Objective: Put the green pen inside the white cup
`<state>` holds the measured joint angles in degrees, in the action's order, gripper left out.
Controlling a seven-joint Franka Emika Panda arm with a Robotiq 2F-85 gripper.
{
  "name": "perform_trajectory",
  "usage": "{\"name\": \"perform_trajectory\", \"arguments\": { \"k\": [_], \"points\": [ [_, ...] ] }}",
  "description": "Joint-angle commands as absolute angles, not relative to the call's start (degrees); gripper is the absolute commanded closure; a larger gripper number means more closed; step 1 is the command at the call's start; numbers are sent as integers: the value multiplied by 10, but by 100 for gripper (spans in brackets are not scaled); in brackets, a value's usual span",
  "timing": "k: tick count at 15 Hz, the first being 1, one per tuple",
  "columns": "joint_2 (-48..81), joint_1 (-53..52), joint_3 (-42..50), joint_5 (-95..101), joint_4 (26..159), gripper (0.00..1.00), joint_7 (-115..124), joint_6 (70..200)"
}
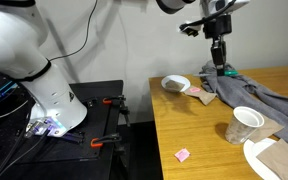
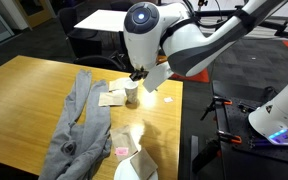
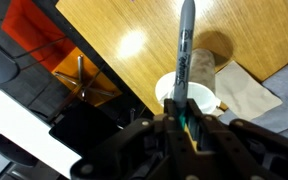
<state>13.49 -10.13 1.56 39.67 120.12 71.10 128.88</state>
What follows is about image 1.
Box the white plate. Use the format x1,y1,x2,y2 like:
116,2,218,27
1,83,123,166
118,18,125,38
242,137,285,180

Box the grey cloth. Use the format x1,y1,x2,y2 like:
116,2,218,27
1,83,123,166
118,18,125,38
199,59,288,152

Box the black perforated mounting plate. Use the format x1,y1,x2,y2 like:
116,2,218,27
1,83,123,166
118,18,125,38
3,96,119,165

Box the white plastic cup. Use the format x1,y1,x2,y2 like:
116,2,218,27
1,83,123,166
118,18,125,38
224,105,266,146

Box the white bowl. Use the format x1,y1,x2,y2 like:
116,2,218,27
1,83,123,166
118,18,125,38
160,74,192,94

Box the orange handled black clamp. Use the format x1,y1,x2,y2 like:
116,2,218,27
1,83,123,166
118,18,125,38
101,94,132,128
90,132,124,150

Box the black wall cable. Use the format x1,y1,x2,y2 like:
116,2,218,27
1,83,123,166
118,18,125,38
48,0,99,63

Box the green capped grey marker pen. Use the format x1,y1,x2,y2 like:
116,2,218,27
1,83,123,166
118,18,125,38
193,69,240,79

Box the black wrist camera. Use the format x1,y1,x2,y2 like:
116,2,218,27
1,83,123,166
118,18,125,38
178,21,200,38

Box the pink paper packet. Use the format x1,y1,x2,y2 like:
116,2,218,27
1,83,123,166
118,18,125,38
174,147,192,164
188,86,202,94

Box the black base cables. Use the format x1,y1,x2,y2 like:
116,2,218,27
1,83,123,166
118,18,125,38
0,125,52,180

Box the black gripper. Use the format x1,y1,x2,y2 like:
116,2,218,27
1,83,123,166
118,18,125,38
203,14,234,77

